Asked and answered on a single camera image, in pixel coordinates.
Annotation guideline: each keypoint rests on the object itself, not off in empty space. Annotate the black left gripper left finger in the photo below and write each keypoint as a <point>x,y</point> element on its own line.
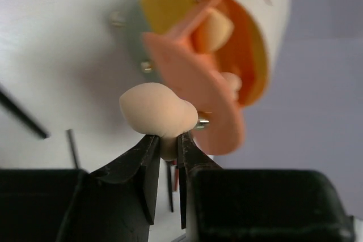
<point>114,203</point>

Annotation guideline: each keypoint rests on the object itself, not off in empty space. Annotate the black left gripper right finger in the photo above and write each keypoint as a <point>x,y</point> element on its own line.
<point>218,204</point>

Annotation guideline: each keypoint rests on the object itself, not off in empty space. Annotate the pink gourd makeup sponge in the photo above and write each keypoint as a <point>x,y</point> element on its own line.
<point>154,109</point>

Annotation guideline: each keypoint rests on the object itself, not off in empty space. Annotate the yellow teardrop makeup sponge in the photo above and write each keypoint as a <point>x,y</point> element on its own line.
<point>213,32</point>

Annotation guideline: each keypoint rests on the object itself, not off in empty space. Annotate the slim black makeup brush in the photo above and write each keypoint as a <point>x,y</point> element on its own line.
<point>169,186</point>

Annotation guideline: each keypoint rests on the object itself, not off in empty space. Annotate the cream cylindrical makeup organizer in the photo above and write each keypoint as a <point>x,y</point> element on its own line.
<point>250,53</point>

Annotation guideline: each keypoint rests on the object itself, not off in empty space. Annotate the red lip gloss tube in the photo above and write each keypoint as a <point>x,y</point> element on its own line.
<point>176,179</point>

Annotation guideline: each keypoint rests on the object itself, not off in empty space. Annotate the thin black mascara wand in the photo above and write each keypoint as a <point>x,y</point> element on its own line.
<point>73,148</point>

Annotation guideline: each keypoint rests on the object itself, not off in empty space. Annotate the beige gourd sponge in drawer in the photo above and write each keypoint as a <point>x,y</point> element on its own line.
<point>234,82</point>

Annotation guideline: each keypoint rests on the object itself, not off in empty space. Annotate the black powder brush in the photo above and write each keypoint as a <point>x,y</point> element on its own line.
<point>27,120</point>

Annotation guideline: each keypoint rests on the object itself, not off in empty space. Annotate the orange organizer drawer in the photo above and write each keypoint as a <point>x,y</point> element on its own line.
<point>195,77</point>

